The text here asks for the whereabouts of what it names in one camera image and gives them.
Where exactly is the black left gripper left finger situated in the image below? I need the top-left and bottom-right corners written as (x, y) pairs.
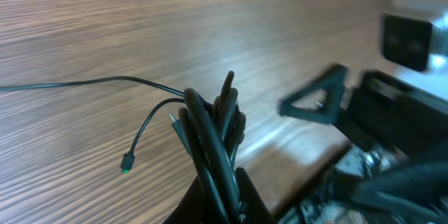
top-left (163, 177), bottom-right (206, 224)

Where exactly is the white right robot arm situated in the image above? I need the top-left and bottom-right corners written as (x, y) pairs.
top-left (279, 64), bottom-right (447, 223)

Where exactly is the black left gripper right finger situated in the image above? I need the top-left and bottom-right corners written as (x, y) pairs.
top-left (236, 167), bottom-right (277, 224)

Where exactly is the thin black usb cable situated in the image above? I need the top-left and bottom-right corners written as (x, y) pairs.
top-left (0, 75), bottom-right (186, 174)

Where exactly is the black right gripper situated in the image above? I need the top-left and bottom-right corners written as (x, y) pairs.
top-left (278, 63), bottom-right (447, 156)

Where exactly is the thick black cable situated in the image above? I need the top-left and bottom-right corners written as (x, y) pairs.
top-left (169, 70), bottom-right (247, 224)

